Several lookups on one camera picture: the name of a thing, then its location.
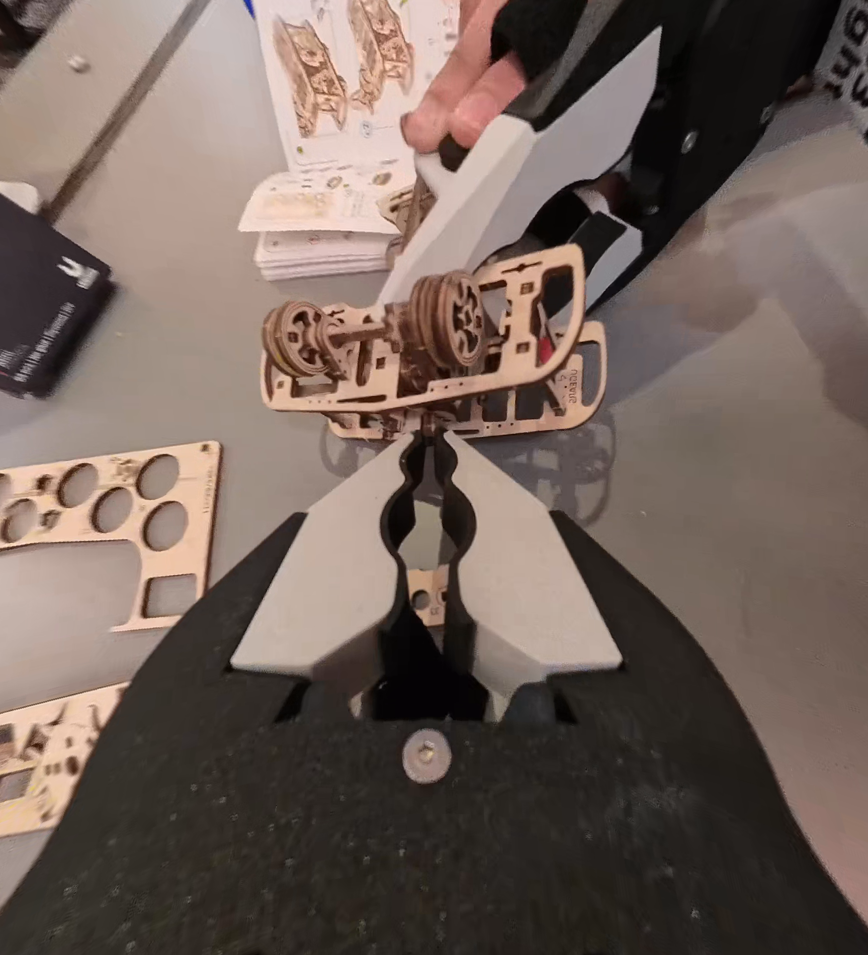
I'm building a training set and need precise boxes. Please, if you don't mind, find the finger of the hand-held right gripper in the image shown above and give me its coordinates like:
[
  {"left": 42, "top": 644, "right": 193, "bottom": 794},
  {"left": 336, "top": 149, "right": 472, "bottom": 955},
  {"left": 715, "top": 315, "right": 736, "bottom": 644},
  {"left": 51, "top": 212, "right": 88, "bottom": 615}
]
[
  {"left": 373, "top": 28, "right": 663, "bottom": 314},
  {"left": 552, "top": 190, "right": 645, "bottom": 314}
]

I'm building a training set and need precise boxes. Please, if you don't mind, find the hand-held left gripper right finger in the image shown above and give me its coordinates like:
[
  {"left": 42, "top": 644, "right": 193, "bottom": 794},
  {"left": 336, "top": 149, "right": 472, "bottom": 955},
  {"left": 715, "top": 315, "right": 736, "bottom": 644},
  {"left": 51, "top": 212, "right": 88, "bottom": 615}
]
[{"left": 440, "top": 431, "right": 623, "bottom": 722}]

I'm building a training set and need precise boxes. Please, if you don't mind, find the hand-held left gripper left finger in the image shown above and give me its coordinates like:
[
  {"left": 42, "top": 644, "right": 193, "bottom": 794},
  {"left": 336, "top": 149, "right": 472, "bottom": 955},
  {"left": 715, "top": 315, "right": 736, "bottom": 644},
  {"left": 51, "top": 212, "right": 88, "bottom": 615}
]
[{"left": 231, "top": 433, "right": 416, "bottom": 721}]

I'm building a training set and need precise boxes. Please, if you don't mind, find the wooden biplane model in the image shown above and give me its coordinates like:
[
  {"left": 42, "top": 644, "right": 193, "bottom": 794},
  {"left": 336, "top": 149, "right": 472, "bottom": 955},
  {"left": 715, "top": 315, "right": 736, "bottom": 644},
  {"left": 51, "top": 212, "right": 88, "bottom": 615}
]
[{"left": 261, "top": 242, "right": 608, "bottom": 449}]

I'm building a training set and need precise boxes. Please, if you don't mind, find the grey desk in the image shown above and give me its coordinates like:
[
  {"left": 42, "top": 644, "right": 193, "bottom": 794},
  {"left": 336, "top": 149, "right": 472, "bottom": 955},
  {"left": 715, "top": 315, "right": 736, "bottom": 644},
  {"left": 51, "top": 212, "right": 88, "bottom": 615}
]
[{"left": 0, "top": 0, "right": 868, "bottom": 955}]

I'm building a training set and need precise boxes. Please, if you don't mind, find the person's right hand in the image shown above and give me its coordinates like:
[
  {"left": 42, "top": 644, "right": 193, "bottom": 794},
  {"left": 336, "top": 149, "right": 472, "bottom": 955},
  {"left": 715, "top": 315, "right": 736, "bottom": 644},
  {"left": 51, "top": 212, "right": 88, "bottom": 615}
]
[{"left": 402, "top": 0, "right": 533, "bottom": 155}]

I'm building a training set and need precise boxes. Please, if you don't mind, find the small wooden offcut piece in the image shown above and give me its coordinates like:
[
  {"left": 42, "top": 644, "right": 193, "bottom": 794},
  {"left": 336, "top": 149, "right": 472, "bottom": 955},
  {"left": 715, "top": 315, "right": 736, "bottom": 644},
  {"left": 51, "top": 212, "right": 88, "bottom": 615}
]
[{"left": 408, "top": 567, "right": 450, "bottom": 628}]

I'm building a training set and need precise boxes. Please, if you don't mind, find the wooden sheet with round holes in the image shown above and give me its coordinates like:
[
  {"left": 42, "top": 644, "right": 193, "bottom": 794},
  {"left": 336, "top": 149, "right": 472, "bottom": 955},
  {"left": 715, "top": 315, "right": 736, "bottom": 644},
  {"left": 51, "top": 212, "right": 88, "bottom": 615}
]
[{"left": 0, "top": 440, "right": 223, "bottom": 635}]

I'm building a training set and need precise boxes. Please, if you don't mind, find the white instruction booklet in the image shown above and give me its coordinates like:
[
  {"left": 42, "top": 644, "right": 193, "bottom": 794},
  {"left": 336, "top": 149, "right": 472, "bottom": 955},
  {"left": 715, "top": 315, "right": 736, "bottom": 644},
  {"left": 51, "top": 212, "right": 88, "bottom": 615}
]
[{"left": 239, "top": 0, "right": 480, "bottom": 282}]

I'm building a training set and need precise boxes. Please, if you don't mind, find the wooden punched-out part sheet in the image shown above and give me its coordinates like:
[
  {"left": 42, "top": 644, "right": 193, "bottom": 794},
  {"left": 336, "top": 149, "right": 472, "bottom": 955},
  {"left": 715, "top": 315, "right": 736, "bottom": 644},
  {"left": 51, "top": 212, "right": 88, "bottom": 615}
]
[{"left": 0, "top": 682, "right": 131, "bottom": 846}]

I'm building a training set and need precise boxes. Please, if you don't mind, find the black biplane product box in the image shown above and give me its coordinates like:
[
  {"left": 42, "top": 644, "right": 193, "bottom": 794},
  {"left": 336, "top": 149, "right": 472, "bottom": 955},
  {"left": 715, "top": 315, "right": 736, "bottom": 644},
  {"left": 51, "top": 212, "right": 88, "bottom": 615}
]
[{"left": 0, "top": 164, "right": 116, "bottom": 400}]

